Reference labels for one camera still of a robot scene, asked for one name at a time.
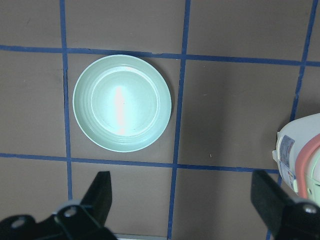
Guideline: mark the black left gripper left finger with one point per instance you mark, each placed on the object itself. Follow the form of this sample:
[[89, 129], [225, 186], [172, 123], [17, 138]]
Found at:
[[98, 198]]

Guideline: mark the light green plate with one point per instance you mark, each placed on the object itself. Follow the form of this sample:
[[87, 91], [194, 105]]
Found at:
[[122, 103]]

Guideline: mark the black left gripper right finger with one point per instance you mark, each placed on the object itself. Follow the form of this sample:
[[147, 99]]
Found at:
[[269, 200]]

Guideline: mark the white rice cooker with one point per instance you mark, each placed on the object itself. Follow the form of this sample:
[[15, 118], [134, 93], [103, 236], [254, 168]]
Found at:
[[297, 154]]

